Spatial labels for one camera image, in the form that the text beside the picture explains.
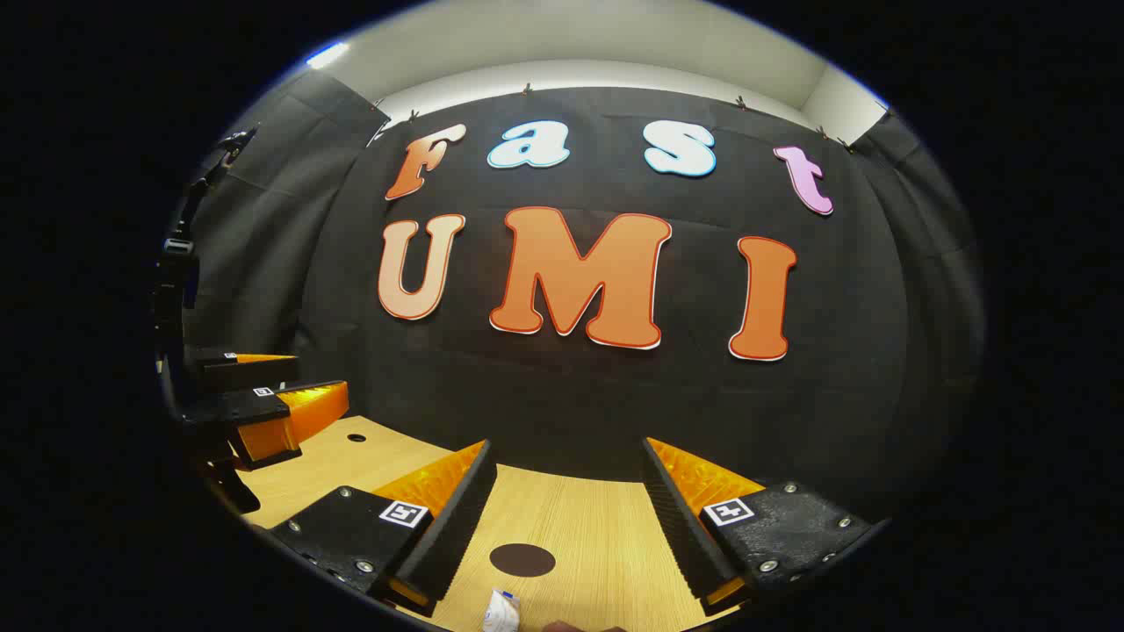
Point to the black backdrop cloth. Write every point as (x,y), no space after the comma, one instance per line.
(615,395)

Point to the dark brown round coaster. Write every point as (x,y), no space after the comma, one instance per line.
(522,560)

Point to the wooden desktop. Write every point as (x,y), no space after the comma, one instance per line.
(597,527)

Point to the ceiling light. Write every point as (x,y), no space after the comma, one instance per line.
(327,54)

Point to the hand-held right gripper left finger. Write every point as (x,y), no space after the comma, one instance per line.
(457,527)

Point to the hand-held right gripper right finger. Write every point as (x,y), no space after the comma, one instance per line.
(680,527)

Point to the white toothpaste tube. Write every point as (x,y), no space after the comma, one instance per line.
(500,613)

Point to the plain black side cloth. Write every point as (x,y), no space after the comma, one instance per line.
(263,246)

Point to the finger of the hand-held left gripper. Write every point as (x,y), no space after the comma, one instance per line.
(237,369)
(263,421)

